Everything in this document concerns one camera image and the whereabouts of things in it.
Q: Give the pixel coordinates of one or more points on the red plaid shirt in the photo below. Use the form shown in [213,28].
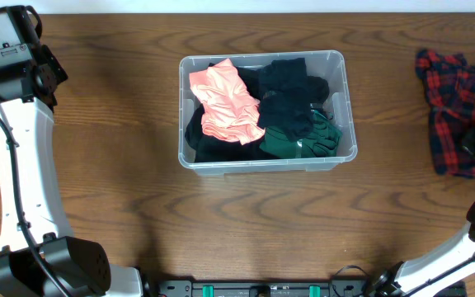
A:
[449,89]

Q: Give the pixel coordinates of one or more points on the green cloth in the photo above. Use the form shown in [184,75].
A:
[322,142]

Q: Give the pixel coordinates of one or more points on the black cloth with band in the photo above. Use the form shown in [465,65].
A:
[319,91]

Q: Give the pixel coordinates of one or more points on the dark cloth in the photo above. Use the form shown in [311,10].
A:
[285,98]

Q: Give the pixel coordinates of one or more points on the large black shirt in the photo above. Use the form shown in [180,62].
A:
[209,149]

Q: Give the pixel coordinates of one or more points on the pink cloth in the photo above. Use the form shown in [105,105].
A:
[230,112]

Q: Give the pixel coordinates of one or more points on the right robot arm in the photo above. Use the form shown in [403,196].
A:
[449,263]

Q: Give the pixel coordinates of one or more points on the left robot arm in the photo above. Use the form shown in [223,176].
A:
[39,255]

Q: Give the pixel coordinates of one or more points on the clear plastic storage bin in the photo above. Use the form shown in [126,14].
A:
[327,64]

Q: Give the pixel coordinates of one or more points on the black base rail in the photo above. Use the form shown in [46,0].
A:
[187,288]

